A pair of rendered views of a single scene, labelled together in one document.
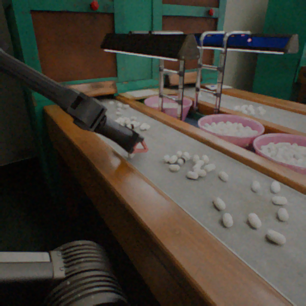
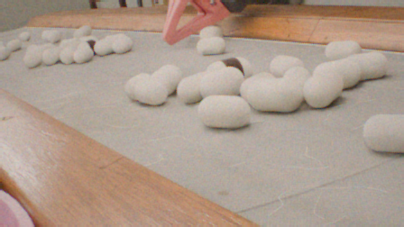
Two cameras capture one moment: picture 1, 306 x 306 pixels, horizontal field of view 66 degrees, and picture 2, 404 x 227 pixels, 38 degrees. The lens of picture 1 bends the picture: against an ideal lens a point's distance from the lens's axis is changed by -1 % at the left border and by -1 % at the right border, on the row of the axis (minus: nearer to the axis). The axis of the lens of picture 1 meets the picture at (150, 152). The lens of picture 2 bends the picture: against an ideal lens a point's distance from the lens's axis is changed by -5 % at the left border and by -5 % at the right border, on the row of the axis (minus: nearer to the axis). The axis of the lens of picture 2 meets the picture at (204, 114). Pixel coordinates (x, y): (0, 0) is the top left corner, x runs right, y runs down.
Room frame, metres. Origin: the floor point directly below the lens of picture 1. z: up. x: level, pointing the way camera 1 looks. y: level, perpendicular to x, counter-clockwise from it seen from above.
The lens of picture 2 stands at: (1.43, 0.09, 0.84)
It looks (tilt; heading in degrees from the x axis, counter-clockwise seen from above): 14 degrees down; 184
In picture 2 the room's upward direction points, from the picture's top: 9 degrees counter-clockwise
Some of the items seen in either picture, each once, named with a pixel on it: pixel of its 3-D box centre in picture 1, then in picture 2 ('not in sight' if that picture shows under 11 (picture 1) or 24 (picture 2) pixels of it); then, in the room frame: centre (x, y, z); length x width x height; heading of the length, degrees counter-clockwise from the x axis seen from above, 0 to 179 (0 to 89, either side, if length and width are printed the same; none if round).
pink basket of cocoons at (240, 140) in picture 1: (228, 134); not in sight; (0.95, -0.34, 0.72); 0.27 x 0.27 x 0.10
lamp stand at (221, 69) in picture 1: (219, 79); not in sight; (1.28, -0.36, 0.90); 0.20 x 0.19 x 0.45; 32
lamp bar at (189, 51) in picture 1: (138, 43); not in sight; (1.03, 0.04, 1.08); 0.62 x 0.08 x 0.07; 32
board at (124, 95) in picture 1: (147, 93); not in sight; (1.51, 0.02, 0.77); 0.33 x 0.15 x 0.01; 122
